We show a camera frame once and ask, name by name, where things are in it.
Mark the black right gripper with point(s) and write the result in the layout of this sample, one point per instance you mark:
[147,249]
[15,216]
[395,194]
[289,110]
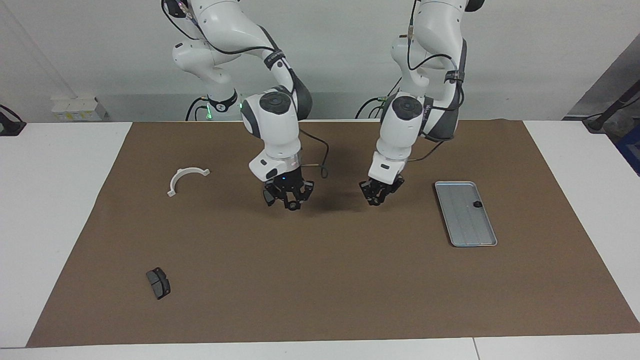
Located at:
[289,182]

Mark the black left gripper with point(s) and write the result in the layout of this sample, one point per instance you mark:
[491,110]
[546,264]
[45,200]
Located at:
[385,187]

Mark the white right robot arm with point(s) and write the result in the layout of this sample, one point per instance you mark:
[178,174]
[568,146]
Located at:
[275,130]

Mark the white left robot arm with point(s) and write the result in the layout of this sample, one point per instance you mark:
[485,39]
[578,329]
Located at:
[400,125]

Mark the grey metal tray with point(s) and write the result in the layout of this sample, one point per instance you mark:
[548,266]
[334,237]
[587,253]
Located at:
[472,230]

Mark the brown paper table mat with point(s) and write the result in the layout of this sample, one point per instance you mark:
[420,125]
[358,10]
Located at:
[320,280]

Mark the wide grey brake pad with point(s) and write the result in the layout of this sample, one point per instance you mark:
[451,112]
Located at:
[159,285]

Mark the white power strip box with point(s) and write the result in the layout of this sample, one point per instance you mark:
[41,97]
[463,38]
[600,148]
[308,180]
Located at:
[75,110]

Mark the blue crate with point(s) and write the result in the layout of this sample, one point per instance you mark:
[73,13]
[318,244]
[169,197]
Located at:
[631,155]

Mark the white curved plastic bracket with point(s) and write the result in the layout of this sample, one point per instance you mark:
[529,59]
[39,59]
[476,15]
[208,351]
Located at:
[173,182]

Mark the black clamp mount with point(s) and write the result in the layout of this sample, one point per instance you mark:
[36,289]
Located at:
[10,125]

